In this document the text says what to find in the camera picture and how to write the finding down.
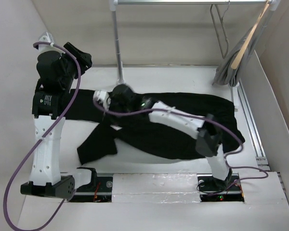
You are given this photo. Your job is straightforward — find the black trousers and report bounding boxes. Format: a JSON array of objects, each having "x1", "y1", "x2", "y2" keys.
[{"x1": 65, "y1": 90, "x2": 245, "y2": 164}]

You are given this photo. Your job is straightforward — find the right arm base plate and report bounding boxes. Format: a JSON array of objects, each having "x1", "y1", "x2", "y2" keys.
[{"x1": 197, "y1": 174, "x2": 245, "y2": 203}]

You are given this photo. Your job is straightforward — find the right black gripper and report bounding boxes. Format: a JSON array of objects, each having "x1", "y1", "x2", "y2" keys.
[{"x1": 101, "y1": 99, "x2": 132, "y2": 126}]

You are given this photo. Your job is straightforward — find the grey hanging garment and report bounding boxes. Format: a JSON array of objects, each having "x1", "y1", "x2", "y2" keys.
[{"x1": 211, "y1": 24, "x2": 258, "y2": 86}]

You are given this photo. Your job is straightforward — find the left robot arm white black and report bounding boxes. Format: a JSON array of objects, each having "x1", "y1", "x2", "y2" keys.
[{"x1": 20, "y1": 42, "x2": 98, "y2": 200}]

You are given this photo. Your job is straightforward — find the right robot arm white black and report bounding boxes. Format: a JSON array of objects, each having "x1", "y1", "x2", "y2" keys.
[{"x1": 106, "y1": 84, "x2": 232, "y2": 190}]

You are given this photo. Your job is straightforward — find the wooden hanger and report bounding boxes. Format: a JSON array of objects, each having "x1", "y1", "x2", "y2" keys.
[{"x1": 230, "y1": 0, "x2": 275, "y2": 69}]

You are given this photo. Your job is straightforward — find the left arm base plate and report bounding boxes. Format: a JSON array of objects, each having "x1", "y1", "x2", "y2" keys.
[{"x1": 70, "y1": 174, "x2": 113, "y2": 203}]

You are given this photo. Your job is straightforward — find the grey wire hanger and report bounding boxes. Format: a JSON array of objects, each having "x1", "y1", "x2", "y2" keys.
[{"x1": 210, "y1": 0, "x2": 230, "y2": 59}]

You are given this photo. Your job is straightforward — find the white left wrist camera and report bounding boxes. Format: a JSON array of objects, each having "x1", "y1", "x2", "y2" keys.
[{"x1": 38, "y1": 31, "x2": 54, "y2": 53}]

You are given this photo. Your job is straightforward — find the silver clothes rack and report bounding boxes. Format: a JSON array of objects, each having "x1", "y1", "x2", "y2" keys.
[{"x1": 109, "y1": 0, "x2": 280, "y2": 110}]

